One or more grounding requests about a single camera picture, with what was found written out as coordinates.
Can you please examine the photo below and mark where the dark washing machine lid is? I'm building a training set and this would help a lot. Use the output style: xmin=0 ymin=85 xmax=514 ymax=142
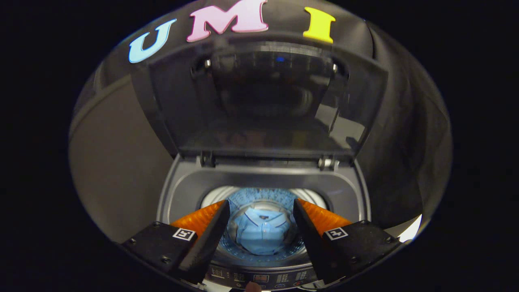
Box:
xmin=130 ymin=32 xmax=389 ymax=163

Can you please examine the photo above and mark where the light blue polo shirt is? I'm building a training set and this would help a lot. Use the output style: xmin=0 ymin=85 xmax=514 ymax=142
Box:
xmin=234 ymin=206 xmax=293 ymax=256

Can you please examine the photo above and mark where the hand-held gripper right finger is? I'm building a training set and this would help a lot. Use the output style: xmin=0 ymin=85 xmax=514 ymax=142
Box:
xmin=293 ymin=198 xmax=402 ymax=284

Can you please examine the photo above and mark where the grey washing machine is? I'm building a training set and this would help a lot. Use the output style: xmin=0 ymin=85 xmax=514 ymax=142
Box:
xmin=156 ymin=154 xmax=371 ymax=290

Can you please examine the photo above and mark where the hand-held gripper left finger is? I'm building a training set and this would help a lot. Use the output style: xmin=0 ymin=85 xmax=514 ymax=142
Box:
xmin=122 ymin=200 xmax=231 ymax=284

